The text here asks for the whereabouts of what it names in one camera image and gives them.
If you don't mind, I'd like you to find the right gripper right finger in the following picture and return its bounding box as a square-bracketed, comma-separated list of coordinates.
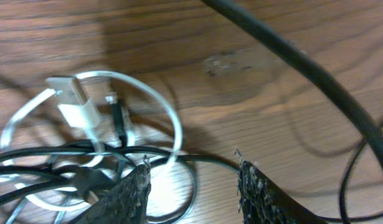
[238, 161, 326, 224]

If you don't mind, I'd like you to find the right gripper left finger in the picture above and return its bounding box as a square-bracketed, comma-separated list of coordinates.
[75, 164, 151, 224]

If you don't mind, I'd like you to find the short black cable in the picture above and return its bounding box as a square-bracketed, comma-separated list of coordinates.
[0, 91, 139, 224]

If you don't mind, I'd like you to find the white cable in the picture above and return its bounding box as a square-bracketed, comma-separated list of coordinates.
[0, 70, 184, 224]

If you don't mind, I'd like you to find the long black cable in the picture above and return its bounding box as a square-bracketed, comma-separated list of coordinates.
[0, 118, 383, 224]

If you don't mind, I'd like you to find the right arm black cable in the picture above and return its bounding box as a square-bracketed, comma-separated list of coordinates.
[200, 0, 383, 184]

